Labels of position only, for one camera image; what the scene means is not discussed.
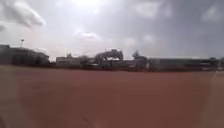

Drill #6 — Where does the row of buildings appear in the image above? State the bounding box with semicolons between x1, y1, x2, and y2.
55;48;148;71

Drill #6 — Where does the long low building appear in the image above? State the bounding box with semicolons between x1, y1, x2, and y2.
147;57;224;72

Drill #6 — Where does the dark building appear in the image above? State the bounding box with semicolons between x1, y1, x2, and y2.
0;44;51;67

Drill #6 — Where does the pole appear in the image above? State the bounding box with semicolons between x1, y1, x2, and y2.
19;38;26;48

